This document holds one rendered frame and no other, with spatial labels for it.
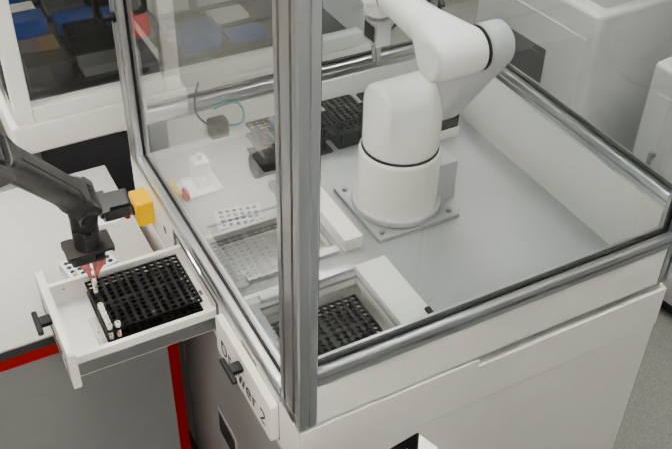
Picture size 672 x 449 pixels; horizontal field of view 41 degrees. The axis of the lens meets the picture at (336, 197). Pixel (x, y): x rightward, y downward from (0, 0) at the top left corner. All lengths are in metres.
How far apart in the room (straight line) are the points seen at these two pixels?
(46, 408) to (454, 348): 1.11
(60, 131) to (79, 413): 0.83
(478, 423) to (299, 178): 0.94
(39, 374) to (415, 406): 0.96
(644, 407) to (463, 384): 1.34
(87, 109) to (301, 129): 1.53
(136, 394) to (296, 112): 1.40
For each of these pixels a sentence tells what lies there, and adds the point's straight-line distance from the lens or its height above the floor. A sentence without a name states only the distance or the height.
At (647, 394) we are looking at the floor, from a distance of 3.28.
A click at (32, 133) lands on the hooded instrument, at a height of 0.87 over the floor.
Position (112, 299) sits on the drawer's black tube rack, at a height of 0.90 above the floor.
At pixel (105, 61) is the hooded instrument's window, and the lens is 2.75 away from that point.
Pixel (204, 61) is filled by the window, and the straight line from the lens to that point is 1.71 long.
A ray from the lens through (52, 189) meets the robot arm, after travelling 1.75.
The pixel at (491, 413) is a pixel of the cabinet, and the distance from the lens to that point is 2.13.
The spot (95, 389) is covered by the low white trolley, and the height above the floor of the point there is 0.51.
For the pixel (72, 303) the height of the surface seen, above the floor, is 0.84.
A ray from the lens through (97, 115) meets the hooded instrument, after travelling 2.80.
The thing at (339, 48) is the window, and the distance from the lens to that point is 1.30.
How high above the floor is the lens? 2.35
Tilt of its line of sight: 38 degrees down
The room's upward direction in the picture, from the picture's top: 2 degrees clockwise
